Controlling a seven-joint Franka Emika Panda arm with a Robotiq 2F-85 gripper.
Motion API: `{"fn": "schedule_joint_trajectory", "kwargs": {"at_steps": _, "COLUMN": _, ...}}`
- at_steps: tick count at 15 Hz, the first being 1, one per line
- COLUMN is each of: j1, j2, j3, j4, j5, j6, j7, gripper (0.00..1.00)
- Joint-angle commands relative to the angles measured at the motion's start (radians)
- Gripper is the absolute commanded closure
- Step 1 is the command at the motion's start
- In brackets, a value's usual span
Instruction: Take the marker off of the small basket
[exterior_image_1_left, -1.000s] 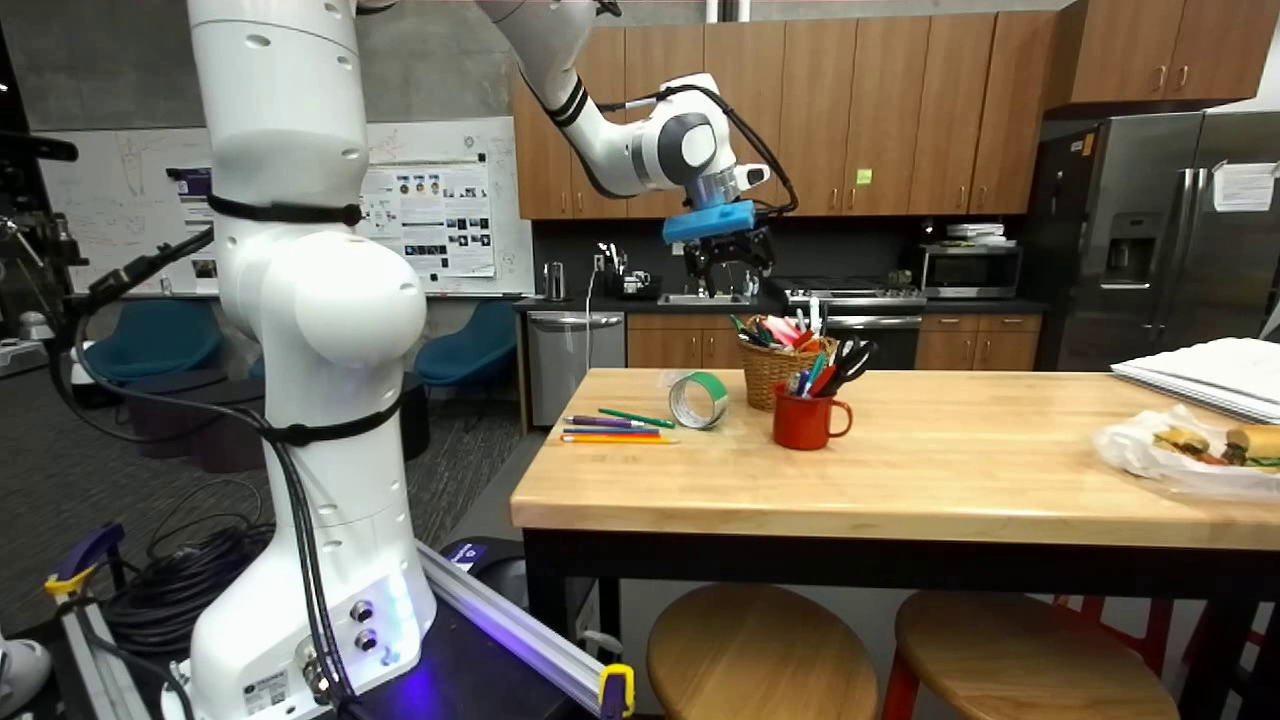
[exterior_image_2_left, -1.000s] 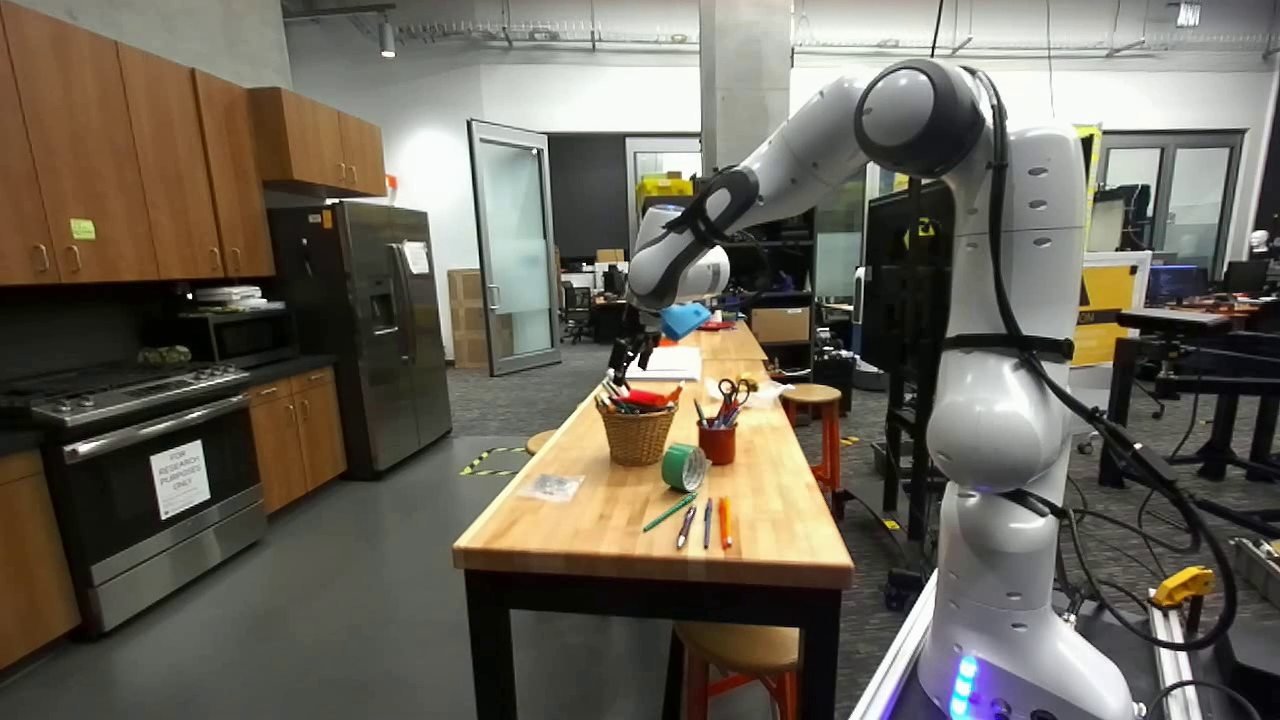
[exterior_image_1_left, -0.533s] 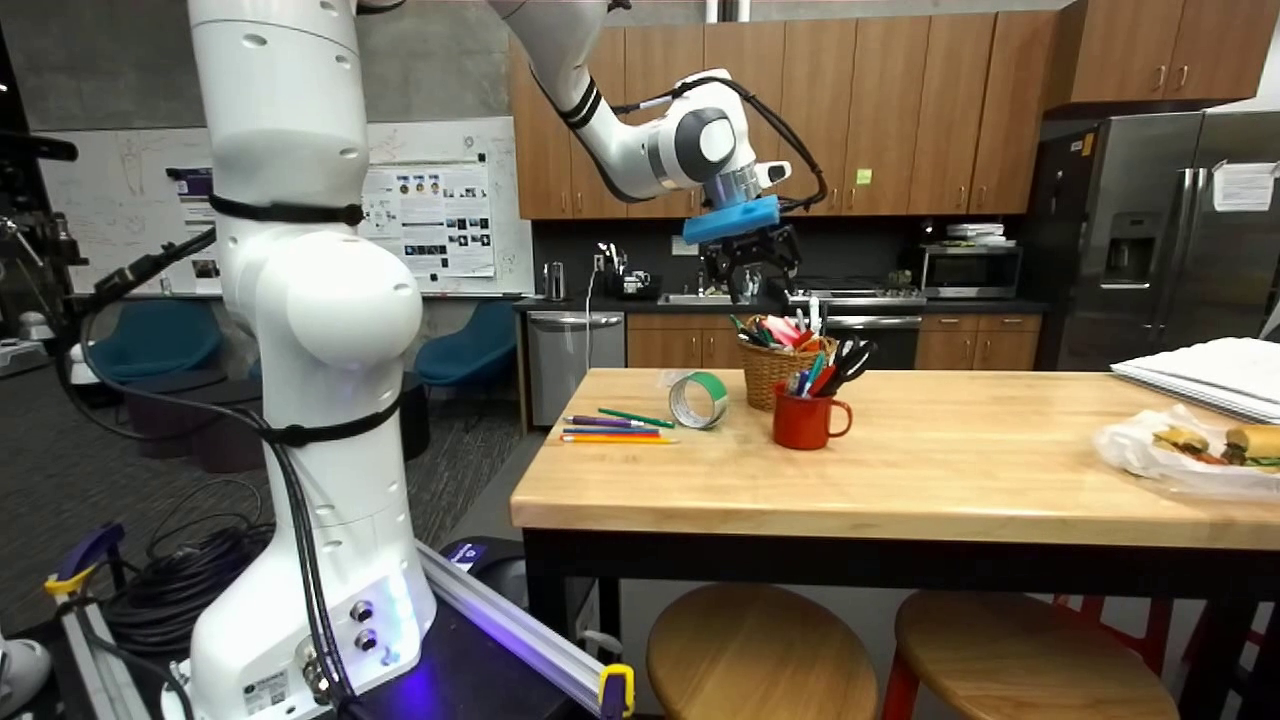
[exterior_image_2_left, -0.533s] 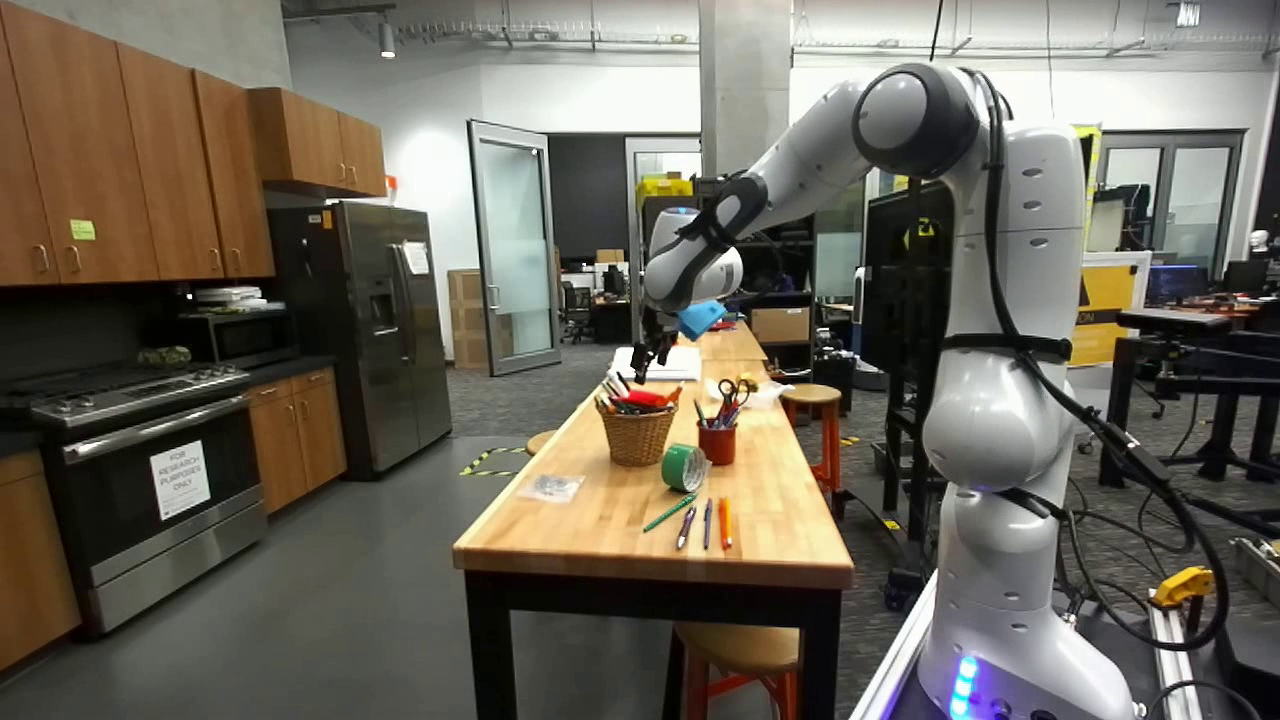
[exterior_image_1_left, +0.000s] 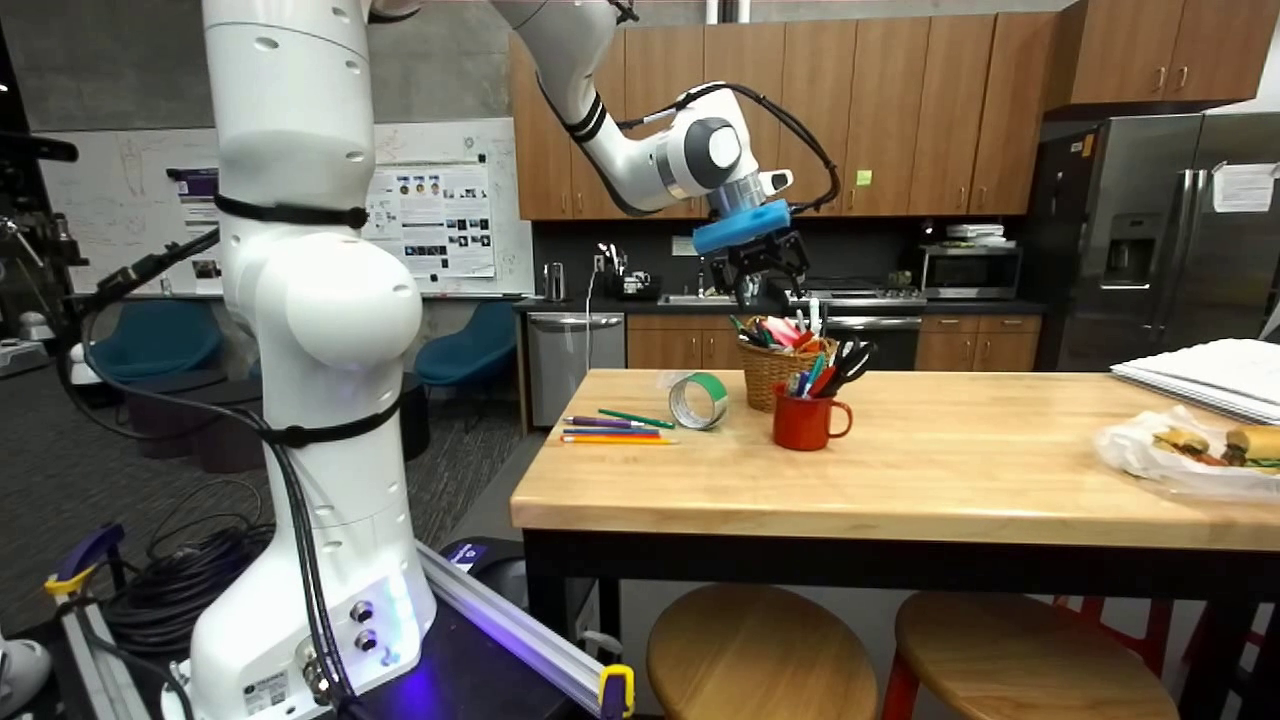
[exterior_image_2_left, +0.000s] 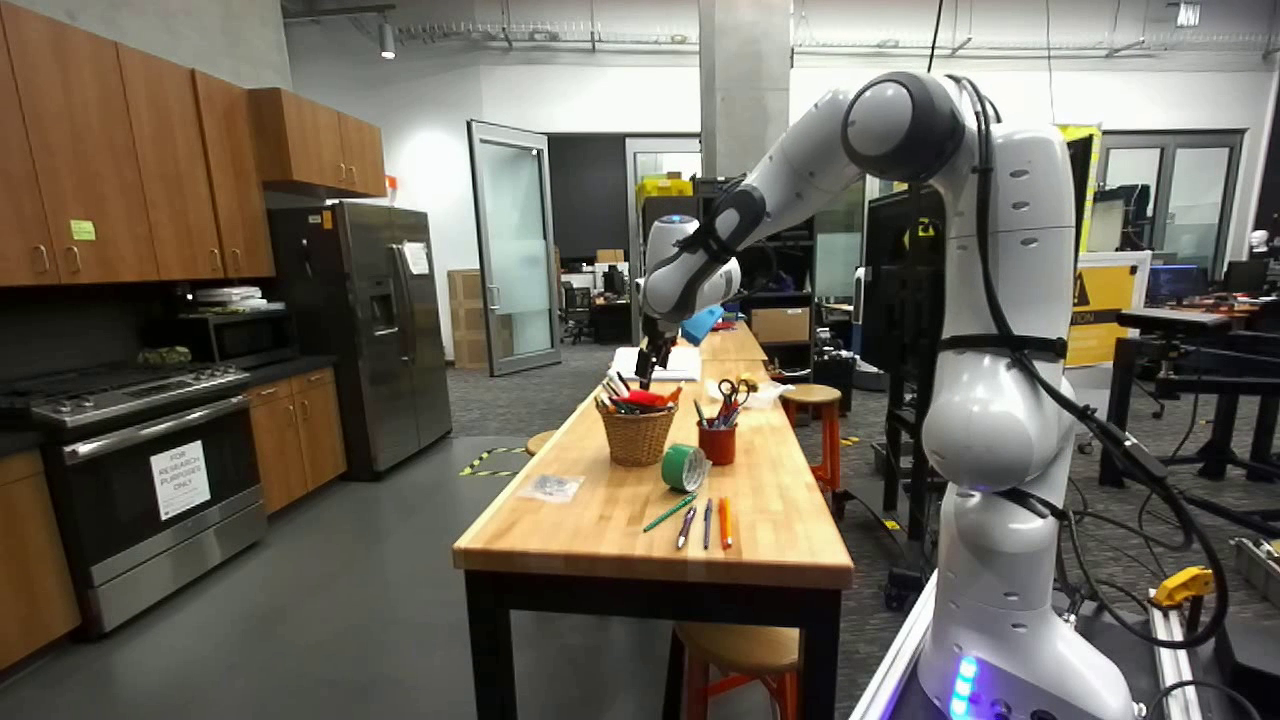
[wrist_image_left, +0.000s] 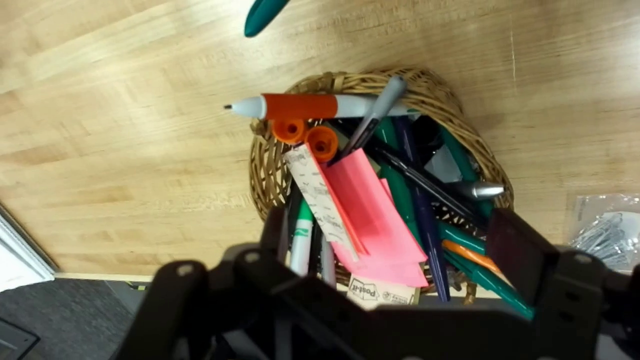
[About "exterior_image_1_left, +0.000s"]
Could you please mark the printed poster sheet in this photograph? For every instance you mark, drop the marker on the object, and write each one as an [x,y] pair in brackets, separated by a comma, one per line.
[432,221]

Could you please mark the round wooden stool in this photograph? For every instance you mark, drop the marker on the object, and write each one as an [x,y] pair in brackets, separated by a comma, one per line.
[1024,665]
[762,661]

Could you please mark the blue pen in mug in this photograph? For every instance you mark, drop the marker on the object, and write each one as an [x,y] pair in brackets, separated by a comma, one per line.
[805,378]

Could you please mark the white paper on refrigerator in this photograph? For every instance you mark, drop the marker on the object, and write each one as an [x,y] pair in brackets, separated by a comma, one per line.
[1247,184]

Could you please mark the stainless steel refrigerator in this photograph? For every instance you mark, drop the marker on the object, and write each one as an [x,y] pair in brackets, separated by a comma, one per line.
[1145,242]

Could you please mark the green silver tape roll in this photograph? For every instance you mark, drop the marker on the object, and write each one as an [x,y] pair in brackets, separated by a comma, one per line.
[698,398]

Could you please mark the black scissors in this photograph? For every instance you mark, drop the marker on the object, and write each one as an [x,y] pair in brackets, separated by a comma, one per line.
[851,362]

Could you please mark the wooden lower cabinet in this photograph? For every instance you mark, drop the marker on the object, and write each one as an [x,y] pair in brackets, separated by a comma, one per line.
[680,343]
[981,343]

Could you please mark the plastic bag with food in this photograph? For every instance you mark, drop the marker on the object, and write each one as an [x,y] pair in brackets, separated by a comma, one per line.
[1187,459]

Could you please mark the black oven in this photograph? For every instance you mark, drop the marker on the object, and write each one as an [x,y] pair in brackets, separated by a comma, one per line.
[875,325]

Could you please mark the kitchen faucet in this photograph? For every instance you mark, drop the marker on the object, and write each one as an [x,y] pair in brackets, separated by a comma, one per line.
[603,265]

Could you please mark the green sticky note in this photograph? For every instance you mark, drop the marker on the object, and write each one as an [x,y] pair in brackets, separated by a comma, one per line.
[866,179]

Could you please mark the purple pencil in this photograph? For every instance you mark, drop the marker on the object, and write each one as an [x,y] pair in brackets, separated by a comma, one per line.
[614,424]

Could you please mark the blue yellow clamp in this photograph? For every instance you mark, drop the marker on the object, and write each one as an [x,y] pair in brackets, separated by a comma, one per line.
[82,564]

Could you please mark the whiteboard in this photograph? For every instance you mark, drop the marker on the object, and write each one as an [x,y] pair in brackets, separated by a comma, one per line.
[455,144]

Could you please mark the steel microwave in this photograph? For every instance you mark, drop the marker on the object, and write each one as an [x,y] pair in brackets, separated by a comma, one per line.
[971,268]

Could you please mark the plates on microwave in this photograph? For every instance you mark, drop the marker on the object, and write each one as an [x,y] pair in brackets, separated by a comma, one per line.
[981,232]

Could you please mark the wooden table with black frame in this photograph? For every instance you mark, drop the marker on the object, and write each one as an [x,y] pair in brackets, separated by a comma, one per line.
[932,466]

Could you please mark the wooden corner upper cabinet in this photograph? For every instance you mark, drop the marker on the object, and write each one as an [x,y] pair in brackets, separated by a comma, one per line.
[1173,50]

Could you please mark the orange pencil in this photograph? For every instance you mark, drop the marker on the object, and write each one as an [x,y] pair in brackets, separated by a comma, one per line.
[614,438]

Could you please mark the black tripod camera stand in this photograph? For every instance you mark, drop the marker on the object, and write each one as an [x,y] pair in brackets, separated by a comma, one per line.
[28,226]

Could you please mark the small wicker basket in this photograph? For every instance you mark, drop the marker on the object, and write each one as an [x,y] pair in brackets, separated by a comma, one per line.
[781,378]

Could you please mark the red mug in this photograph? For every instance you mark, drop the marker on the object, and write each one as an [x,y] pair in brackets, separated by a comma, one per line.
[805,421]

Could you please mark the aluminium rail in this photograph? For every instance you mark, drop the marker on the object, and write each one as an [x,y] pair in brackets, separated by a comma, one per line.
[520,627]

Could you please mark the green marker in basket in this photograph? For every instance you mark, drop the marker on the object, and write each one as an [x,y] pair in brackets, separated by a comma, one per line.
[752,333]

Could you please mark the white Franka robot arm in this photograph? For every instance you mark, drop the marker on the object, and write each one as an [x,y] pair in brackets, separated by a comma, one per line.
[321,322]

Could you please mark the blue lounge chair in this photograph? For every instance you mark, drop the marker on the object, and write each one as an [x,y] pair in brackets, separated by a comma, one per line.
[153,343]
[468,351]

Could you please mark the wooden upper cabinets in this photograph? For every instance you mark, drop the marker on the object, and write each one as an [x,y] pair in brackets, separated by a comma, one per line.
[904,121]

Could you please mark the white paper stack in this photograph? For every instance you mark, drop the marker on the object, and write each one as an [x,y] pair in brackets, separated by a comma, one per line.
[1205,372]

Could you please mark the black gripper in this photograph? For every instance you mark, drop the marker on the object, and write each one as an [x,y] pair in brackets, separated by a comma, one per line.
[762,260]

